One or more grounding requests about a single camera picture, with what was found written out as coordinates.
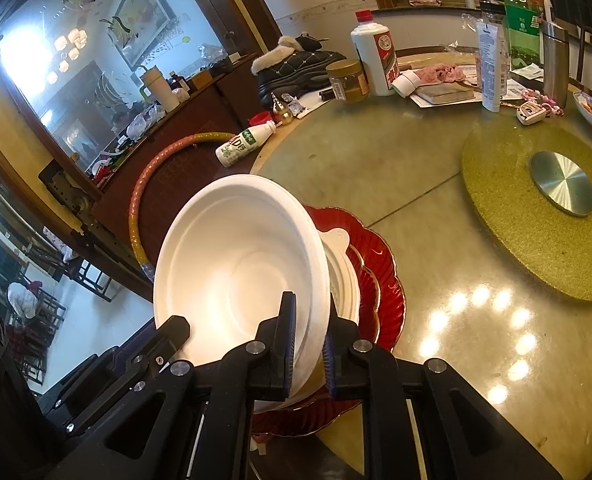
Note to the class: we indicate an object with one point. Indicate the large white foam bowl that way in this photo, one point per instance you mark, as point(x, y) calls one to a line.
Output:
point(236, 260)

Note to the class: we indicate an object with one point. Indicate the black fur-lined boot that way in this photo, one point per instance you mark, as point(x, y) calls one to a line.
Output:
point(301, 72)

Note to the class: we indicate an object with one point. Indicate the book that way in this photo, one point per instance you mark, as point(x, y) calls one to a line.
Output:
point(446, 95)

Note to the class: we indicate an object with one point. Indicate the large etched mirror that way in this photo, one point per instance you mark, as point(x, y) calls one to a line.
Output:
point(51, 85)

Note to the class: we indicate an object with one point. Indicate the red scalloped plate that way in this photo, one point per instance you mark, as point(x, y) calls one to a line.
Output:
point(376, 280)

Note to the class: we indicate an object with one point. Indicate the white plastic bag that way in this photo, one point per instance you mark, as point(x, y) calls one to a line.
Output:
point(145, 121)

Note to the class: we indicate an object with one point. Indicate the steel tumbler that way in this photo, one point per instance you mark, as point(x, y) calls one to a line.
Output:
point(555, 65)

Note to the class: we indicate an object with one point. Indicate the glass turntable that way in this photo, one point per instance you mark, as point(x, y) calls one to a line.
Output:
point(426, 185)

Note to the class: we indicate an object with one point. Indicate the white paper slip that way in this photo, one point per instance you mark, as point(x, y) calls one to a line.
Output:
point(526, 73)

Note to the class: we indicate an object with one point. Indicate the green glass bottle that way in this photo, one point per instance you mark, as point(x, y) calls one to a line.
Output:
point(522, 25)

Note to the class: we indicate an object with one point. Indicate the clear bottle black cap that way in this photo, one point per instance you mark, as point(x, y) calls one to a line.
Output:
point(492, 12)

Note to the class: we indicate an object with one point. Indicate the small black bar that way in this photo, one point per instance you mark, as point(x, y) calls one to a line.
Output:
point(326, 94)

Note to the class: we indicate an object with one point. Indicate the small cardboard box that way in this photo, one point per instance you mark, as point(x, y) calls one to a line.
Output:
point(202, 79)

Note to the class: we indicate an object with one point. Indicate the gold glitter round mat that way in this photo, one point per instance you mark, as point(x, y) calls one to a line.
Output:
point(501, 210)

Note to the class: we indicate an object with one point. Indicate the white liquor bottle red cap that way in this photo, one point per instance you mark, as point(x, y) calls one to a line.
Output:
point(373, 60)

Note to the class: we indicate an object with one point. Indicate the crumpled clear plastic bag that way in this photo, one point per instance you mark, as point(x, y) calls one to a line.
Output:
point(211, 51)

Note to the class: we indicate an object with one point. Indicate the wooden sideboard cabinet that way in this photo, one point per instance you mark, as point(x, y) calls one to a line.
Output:
point(226, 95)

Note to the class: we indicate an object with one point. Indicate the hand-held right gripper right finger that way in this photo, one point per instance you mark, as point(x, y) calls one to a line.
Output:
point(329, 362)

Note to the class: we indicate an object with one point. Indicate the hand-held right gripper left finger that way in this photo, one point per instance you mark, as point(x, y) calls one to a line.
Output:
point(289, 345)

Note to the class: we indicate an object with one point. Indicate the steel round disc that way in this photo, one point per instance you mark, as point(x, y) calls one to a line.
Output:
point(563, 184)

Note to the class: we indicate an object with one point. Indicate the small gold perfume bottle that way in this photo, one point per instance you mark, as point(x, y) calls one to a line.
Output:
point(281, 110)

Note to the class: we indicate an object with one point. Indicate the multicoloured hula hoop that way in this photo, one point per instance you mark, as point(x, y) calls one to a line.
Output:
point(138, 210)

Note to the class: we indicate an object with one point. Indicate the cream plastic bowl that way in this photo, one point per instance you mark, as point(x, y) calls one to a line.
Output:
point(346, 285)

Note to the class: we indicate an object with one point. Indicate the black item on cabinet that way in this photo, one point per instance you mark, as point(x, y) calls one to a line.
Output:
point(223, 66)

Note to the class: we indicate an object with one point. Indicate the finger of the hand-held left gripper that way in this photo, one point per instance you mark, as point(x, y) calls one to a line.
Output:
point(161, 345)

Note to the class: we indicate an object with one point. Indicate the small brown bottle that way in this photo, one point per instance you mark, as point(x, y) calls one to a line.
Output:
point(178, 82)

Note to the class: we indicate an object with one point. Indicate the small white case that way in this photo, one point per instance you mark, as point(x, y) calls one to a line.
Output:
point(530, 113)

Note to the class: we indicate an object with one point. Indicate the white squeeze tube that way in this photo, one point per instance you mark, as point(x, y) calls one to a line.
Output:
point(492, 70)

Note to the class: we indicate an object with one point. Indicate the white milk bottle green label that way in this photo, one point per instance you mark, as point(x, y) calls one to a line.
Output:
point(243, 146)

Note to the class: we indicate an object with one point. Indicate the jar with gold lid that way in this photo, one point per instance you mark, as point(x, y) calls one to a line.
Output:
point(348, 82)

